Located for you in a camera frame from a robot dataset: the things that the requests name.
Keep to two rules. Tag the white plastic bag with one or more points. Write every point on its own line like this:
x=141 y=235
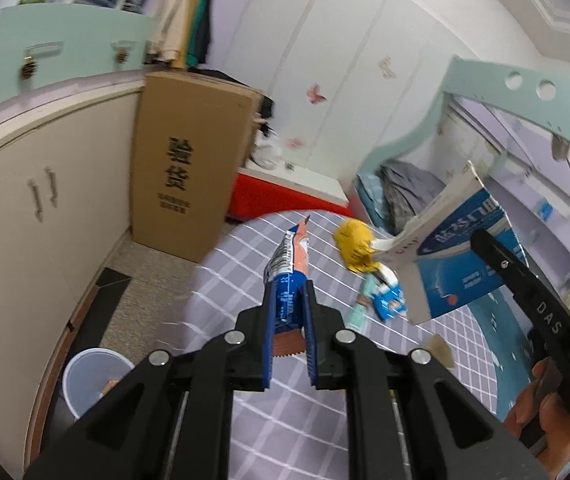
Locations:
x=267 y=152

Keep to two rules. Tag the pale green strip wrapper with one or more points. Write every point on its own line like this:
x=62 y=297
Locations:
x=360 y=315

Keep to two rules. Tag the light blue plastic bin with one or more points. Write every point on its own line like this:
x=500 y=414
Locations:
x=90 y=375

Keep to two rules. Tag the white wardrobe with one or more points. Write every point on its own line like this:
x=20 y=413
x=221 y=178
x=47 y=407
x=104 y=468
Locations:
x=345 y=35

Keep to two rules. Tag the beige butterfly sticker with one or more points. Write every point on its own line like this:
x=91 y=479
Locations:
x=387 y=67

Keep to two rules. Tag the hanging beige pouch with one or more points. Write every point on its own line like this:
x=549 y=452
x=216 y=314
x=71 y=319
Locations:
x=560 y=149

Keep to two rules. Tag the large cardboard box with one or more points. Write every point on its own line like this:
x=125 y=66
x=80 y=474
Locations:
x=215 y=120

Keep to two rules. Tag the grey checked tablecloth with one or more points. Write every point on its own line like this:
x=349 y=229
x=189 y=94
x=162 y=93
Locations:
x=322 y=265

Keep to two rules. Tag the hanging cream jacket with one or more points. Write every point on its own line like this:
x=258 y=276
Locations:
x=180 y=10

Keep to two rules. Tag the yellow wrapper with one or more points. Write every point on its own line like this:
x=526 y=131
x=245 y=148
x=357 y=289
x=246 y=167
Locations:
x=355 y=242

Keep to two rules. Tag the beige low cabinet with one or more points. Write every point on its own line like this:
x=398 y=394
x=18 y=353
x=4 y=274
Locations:
x=65 y=210

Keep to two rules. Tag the small blue white wrapper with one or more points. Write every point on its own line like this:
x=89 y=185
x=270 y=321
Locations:
x=387 y=305

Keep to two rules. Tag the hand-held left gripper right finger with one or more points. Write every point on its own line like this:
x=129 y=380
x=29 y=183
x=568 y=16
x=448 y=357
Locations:
x=311 y=355

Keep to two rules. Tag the pale pink butterfly sticker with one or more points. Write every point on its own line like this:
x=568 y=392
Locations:
x=295 y=143

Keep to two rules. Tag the blue orange snack packet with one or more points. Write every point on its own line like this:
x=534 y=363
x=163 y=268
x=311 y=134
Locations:
x=290 y=260

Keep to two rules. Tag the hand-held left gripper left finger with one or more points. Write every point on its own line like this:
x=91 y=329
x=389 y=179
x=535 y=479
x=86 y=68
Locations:
x=265 y=355

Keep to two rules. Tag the white top red step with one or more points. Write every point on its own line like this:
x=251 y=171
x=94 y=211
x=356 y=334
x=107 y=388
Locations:
x=285 y=195

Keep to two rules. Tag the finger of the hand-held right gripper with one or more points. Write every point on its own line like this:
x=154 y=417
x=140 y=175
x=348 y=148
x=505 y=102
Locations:
x=502 y=262

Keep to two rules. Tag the small blue box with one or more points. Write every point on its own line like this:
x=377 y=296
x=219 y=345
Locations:
x=544 y=209

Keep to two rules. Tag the mint drawer unit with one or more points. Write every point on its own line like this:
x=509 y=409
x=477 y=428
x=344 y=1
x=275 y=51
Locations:
x=75 y=35

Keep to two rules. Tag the striped pillow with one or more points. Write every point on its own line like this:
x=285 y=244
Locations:
x=370 y=195

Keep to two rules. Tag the person's right hand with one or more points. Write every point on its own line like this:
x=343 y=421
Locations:
x=550 y=410

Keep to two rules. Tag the grey duvet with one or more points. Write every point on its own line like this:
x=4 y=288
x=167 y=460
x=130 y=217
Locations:
x=410 y=185

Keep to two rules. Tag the pine cone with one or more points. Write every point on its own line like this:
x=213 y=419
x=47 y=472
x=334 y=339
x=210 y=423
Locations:
x=29 y=70
x=123 y=56

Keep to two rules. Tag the blue white cardboard box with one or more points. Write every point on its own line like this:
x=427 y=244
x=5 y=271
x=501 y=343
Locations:
x=465 y=270

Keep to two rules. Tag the mint bunk bed frame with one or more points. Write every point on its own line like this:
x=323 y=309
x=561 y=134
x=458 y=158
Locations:
x=470 y=72

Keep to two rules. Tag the hanging green garment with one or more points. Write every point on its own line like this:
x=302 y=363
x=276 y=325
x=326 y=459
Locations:
x=200 y=20

